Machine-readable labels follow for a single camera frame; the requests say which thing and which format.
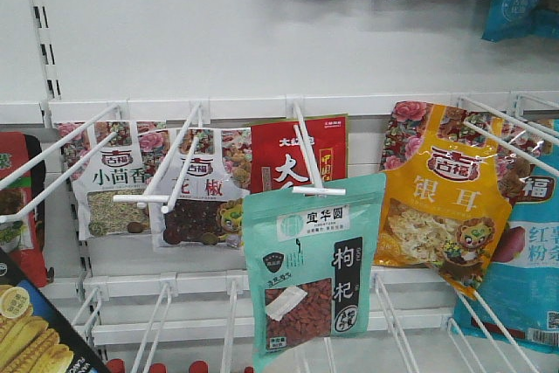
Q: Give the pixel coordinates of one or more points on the teal goji berry bag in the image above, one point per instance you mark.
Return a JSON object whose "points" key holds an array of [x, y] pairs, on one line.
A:
{"points": [[309, 260]]}

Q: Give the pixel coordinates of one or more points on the black Franzzi cookie box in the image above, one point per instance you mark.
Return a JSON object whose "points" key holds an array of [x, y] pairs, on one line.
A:
{"points": [[35, 336]]}

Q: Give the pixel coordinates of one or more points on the red Dahongpao bag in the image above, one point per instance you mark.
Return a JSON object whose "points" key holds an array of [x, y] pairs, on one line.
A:
{"points": [[277, 160]]}

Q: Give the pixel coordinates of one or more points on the white peg hook centre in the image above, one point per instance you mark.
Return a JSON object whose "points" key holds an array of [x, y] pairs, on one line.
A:
{"points": [[316, 188]]}

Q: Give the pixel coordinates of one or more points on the white peppercorn bag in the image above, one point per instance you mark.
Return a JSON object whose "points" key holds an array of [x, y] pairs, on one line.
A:
{"points": [[209, 208]]}

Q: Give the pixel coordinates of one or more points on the yellow white fungus bag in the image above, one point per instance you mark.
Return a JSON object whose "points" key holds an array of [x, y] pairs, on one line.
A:
{"points": [[442, 205]]}

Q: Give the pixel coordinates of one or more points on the white fennel seed bag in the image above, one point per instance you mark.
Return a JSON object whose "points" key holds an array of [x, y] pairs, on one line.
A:
{"points": [[121, 167]]}

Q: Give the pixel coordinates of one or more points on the red black bean bag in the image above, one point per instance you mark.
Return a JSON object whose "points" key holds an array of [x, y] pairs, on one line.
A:
{"points": [[23, 239]]}

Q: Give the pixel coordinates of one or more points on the blue sweet potato noodle bag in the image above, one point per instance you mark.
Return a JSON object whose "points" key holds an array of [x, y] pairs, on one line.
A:
{"points": [[521, 285]]}

